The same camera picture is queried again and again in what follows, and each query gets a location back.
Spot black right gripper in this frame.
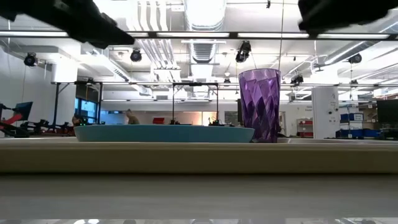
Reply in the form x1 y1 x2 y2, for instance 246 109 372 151
297 0 374 35

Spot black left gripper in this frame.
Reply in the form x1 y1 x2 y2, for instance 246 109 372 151
52 0 136 50

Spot teal blue plate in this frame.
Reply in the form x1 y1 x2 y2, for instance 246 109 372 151
73 124 256 143

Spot purple faceted plastic cup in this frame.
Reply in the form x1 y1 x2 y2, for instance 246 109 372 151
238 68 282 144

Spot beige plastic tray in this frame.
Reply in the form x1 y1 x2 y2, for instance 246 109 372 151
0 136 398 174

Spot white pillar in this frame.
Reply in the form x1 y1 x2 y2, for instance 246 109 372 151
312 86 340 139

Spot blue storage bins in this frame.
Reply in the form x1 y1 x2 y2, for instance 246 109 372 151
340 112 364 123

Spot shelf with red bins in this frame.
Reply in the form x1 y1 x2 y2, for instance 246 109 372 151
297 118 313 138

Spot tilted dark monitor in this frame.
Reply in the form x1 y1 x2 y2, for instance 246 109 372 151
12 101 34 121

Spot row of blue bins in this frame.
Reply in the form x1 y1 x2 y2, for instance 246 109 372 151
335 129 381 139

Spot thin hanging black cable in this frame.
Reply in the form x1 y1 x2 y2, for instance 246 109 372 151
277 0 285 71

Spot black metal rig frame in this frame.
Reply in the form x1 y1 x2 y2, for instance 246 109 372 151
172 82 220 126
51 80 104 126

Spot black overhead frame bar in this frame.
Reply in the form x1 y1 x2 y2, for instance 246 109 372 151
0 30 398 41

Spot black overhead camera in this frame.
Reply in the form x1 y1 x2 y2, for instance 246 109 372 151
235 40 252 63

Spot silver ventilation duct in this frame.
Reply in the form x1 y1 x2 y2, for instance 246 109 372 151
183 0 227 65

